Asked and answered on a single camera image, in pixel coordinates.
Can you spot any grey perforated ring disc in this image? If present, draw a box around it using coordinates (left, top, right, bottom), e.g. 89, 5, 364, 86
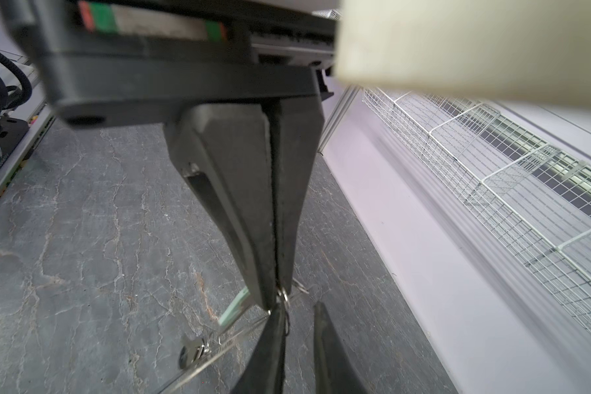
157, 315, 269, 393

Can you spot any small metal key ring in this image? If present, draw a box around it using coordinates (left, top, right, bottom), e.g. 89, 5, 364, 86
274, 285, 292, 338

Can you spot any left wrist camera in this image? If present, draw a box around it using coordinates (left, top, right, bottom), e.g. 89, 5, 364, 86
333, 1, 591, 109

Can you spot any mint green key tag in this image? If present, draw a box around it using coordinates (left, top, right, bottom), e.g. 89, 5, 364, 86
218, 287, 254, 333

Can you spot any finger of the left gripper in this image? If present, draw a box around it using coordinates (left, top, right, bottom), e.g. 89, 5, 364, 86
164, 103, 277, 310
266, 95, 325, 294

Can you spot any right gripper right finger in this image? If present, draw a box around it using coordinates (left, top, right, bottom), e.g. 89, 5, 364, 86
314, 301, 367, 393

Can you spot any white wire shelf basket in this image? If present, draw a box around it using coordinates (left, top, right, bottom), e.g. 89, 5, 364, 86
364, 88, 591, 334

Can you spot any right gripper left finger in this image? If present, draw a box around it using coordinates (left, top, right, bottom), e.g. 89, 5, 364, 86
231, 304, 287, 394

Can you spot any aluminium mounting rail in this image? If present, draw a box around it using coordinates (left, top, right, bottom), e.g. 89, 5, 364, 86
0, 48, 57, 225

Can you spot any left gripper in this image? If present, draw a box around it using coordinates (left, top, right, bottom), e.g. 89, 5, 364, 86
0, 1, 337, 128

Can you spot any aluminium frame profile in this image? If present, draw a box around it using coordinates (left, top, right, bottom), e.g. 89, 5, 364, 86
318, 85, 362, 154

